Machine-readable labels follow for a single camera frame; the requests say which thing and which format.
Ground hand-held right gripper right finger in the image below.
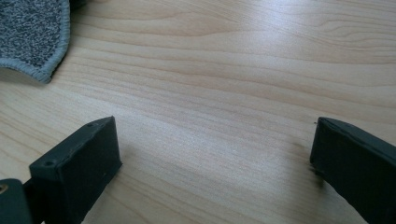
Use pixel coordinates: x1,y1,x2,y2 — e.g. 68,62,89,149
309,117,396,224

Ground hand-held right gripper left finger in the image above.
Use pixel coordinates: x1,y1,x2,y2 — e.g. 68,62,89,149
29,116,123,224

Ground grey cloth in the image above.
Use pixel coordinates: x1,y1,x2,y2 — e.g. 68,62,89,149
0,0,71,84

